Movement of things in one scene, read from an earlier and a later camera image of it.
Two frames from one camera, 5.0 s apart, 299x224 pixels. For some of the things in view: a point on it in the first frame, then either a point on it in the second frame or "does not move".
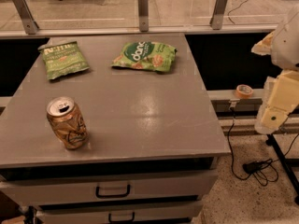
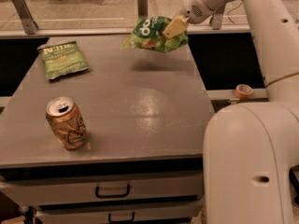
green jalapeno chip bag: x=63 y=59 does not move
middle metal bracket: x=143 y=10 does not move
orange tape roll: x=244 y=91 does not move
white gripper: x=288 y=46 -> x=192 y=7
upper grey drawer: x=30 y=189 does not move
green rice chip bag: x=146 y=55 -> x=148 y=35
